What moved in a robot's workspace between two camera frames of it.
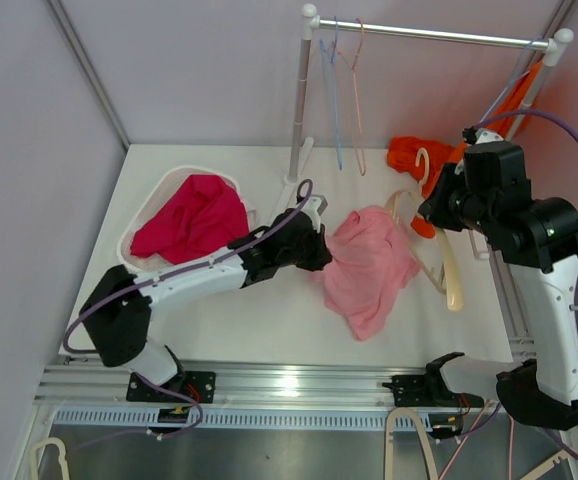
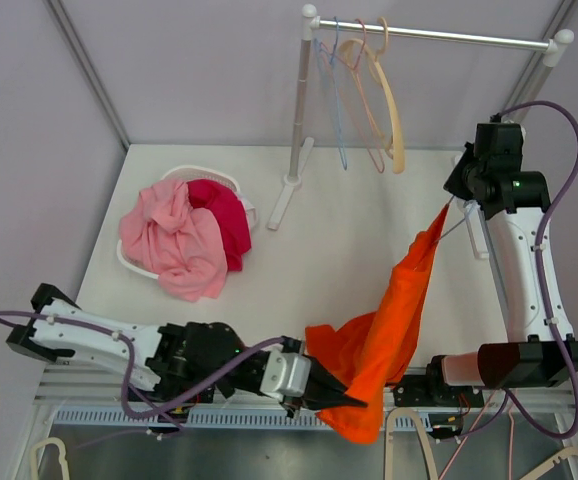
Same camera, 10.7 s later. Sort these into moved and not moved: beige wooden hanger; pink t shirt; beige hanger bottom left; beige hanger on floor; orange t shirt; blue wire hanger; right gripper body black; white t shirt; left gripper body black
Moved: right gripper body black; blue wire hanger; left gripper body black; beige wooden hanger; orange t shirt; pink t shirt
Not moved: beige hanger on floor; beige hanger bottom left; white t shirt
